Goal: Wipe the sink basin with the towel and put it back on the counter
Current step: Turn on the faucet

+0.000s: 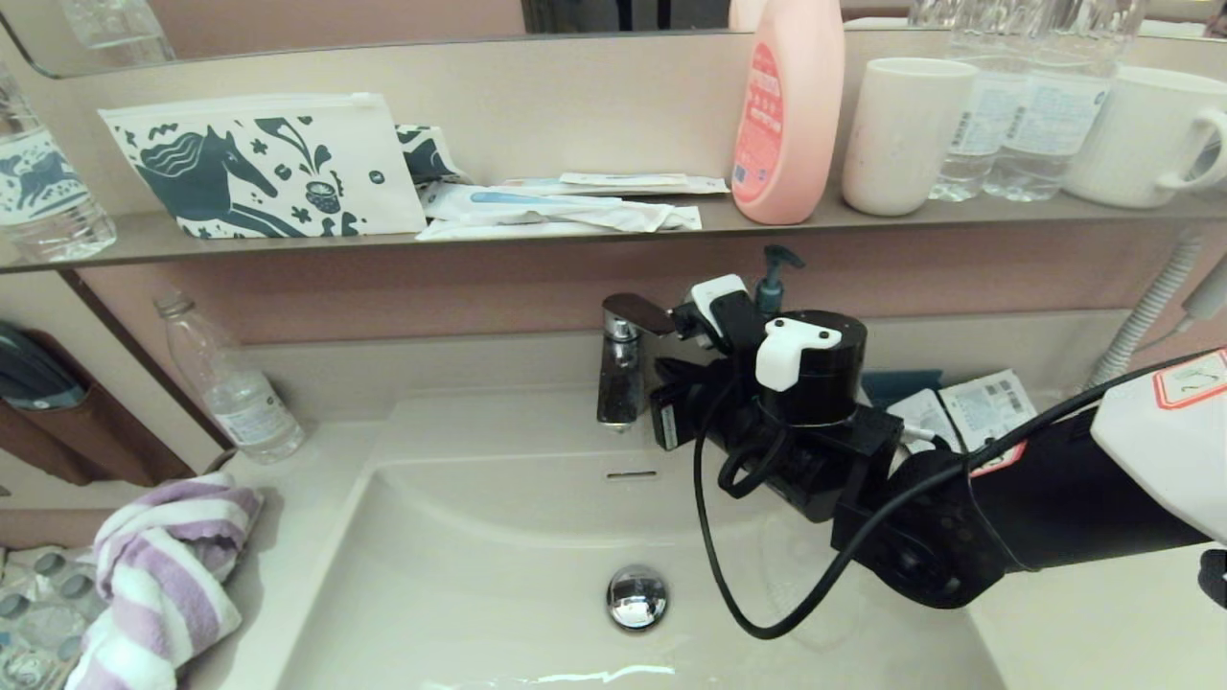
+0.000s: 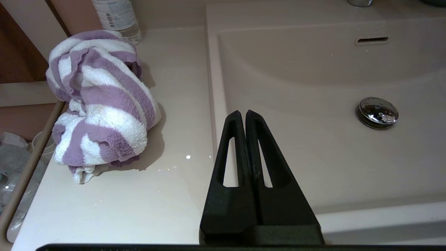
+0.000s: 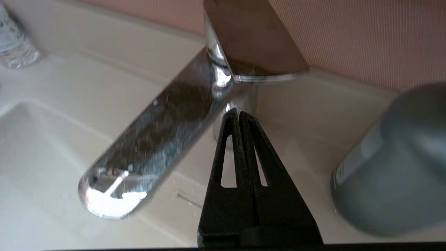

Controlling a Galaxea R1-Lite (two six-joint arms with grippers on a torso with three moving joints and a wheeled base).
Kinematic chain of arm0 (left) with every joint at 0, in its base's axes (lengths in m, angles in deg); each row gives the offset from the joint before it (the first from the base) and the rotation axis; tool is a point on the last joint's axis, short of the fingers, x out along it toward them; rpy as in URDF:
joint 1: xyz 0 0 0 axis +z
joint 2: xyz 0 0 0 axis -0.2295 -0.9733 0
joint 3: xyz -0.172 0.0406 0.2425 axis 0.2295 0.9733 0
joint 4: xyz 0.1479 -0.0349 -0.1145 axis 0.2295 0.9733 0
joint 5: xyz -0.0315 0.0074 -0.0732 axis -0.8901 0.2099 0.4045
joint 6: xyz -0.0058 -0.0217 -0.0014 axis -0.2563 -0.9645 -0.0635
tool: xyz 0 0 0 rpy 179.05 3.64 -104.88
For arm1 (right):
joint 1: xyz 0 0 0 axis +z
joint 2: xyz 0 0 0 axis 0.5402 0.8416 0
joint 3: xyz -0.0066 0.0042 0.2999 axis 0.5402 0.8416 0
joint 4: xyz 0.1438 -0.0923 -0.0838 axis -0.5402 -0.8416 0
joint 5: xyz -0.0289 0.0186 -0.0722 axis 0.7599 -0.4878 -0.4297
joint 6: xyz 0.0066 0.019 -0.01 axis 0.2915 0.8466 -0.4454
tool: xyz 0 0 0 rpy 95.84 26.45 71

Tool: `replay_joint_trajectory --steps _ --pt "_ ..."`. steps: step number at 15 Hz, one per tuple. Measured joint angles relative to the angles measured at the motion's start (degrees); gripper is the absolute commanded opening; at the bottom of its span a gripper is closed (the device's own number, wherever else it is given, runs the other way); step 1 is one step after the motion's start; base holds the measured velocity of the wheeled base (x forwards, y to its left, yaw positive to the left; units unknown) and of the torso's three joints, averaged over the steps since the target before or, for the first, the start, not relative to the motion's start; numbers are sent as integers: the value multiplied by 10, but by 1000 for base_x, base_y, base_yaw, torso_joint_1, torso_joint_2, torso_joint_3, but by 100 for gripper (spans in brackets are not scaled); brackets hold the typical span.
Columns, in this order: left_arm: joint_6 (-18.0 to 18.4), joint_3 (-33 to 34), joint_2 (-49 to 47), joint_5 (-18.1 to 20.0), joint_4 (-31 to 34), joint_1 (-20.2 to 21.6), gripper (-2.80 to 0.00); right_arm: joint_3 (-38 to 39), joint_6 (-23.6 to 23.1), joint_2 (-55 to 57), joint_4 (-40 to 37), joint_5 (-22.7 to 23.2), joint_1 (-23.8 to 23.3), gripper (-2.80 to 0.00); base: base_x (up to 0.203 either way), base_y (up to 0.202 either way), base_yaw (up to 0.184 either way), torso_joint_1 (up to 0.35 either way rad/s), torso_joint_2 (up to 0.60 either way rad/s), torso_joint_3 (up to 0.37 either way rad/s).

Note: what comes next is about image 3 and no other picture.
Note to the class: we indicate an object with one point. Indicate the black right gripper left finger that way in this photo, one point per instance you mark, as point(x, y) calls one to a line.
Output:
point(230, 212)

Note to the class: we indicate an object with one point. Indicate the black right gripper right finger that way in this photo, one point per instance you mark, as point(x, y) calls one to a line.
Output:
point(278, 216)

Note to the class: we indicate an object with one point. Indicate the chrome sink faucet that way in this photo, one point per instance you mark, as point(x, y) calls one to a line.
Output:
point(156, 139)

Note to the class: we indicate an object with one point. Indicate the dark grey soap dispenser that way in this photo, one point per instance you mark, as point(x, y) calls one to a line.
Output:
point(400, 157)

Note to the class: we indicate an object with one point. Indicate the beige ceramic sink basin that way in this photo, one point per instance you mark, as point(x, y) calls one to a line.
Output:
point(41, 157)

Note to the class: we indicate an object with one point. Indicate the slim clear plastic bottle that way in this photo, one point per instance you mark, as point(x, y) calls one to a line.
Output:
point(14, 45)

